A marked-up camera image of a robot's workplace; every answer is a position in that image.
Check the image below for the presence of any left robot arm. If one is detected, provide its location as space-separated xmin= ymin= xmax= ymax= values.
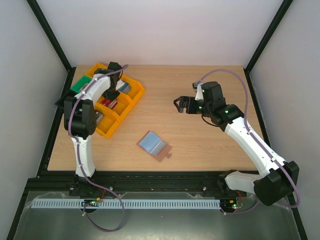
xmin=63 ymin=61 xmax=127 ymax=178

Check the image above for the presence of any dark card stack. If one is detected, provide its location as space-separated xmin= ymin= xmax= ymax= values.
xmin=95 ymin=111 xmax=104 ymax=125

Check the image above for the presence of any black aluminium frame rail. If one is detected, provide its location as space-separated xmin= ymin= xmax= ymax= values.
xmin=24 ymin=170 xmax=231 ymax=197

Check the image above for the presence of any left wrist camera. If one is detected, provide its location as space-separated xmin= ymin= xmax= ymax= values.
xmin=115 ymin=79 xmax=125 ymax=91

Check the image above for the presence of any yellow bin with blue cards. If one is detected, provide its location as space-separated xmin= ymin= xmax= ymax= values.
xmin=120 ymin=75 xmax=146 ymax=106

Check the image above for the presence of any black bin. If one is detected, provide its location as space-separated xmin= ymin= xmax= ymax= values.
xmin=55 ymin=89 xmax=77 ymax=111

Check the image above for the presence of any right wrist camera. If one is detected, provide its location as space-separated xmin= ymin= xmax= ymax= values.
xmin=192 ymin=82 xmax=204 ymax=101

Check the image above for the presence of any red card stack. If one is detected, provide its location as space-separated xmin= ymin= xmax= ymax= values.
xmin=100 ymin=99 xmax=118 ymax=110

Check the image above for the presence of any green bin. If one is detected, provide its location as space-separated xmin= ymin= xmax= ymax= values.
xmin=70 ymin=75 xmax=92 ymax=94

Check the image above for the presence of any slotted cable duct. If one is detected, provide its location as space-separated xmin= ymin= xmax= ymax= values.
xmin=31 ymin=198 xmax=221 ymax=210

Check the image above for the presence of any yellow bin near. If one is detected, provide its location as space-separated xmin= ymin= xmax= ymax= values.
xmin=96 ymin=108 xmax=121 ymax=139

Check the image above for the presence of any pink leather card holder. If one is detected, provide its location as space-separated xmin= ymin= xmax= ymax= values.
xmin=136 ymin=130 xmax=173 ymax=162

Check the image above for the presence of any yellow bin far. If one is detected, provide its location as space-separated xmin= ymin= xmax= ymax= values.
xmin=85 ymin=62 xmax=108 ymax=78

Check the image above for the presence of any yellow bin with red cards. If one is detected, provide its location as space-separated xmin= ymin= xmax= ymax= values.
xmin=95 ymin=92 xmax=133 ymax=120

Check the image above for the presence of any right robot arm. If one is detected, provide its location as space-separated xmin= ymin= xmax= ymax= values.
xmin=173 ymin=81 xmax=300 ymax=206

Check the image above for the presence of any blue card stack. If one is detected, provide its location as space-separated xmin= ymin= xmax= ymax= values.
xmin=118 ymin=83 xmax=131 ymax=94

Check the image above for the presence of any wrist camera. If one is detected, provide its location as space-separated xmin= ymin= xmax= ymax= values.
xmin=192 ymin=82 xmax=204 ymax=101
xmin=115 ymin=79 xmax=125 ymax=91

